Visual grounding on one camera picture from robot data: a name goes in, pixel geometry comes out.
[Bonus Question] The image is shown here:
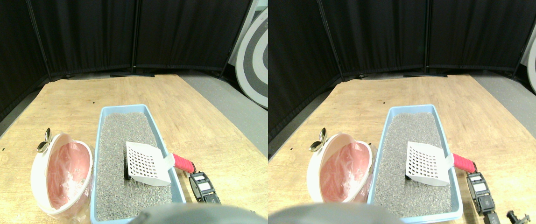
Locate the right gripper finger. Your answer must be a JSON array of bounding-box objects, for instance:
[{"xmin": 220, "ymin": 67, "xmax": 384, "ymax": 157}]
[
  {"xmin": 465, "ymin": 172, "xmax": 496, "ymax": 215},
  {"xmin": 189, "ymin": 172, "xmax": 222, "ymax": 204}
]

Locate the white scoop with red handle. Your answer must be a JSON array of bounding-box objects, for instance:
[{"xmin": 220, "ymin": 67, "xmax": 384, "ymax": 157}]
[
  {"xmin": 405, "ymin": 141, "xmax": 477, "ymax": 187},
  {"xmin": 125, "ymin": 141, "xmax": 197, "ymax": 187}
]

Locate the blue litter tray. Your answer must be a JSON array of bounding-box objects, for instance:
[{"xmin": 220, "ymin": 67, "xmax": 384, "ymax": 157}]
[
  {"xmin": 367, "ymin": 104, "xmax": 464, "ymax": 222},
  {"xmin": 90, "ymin": 104, "xmax": 187, "ymax": 224}
]

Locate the black curtain stand foot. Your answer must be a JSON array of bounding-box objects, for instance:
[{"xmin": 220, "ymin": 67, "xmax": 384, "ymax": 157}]
[
  {"xmin": 403, "ymin": 71, "xmax": 448, "ymax": 78},
  {"xmin": 109, "ymin": 71, "xmax": 155, "ymax": 78}
]

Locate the white bin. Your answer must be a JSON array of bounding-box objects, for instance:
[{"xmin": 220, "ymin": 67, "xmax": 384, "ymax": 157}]
[
  {"xmin": 31, "ymin": 128, "xmax": 95, "ymax": 218},
  {"xmin": 306, "ymin": 127, "xmax": 374, "ymax": 207}
]

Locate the black bracket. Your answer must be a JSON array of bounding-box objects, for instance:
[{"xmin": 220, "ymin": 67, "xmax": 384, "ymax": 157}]
[{"xmin": 506, "ymin": 211, "xmax": 530, "ymax": 224}]

